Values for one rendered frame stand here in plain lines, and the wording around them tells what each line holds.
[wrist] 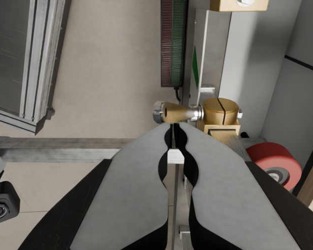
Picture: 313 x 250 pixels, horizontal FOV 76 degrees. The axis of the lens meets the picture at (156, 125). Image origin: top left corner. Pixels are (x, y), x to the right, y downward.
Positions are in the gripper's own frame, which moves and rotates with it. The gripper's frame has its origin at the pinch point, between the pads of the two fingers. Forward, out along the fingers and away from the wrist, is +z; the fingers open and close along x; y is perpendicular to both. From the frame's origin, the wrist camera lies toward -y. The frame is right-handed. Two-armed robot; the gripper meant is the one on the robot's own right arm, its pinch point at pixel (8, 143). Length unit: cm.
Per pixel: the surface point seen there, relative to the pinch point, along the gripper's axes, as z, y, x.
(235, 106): -2.7, -37.4, -8.4
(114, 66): 83, 0, 9
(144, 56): 83, -17, 3
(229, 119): -4.2, -36.3, -7.3
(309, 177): -5, -50, 3
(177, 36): 12.5, -29.9, -15.4
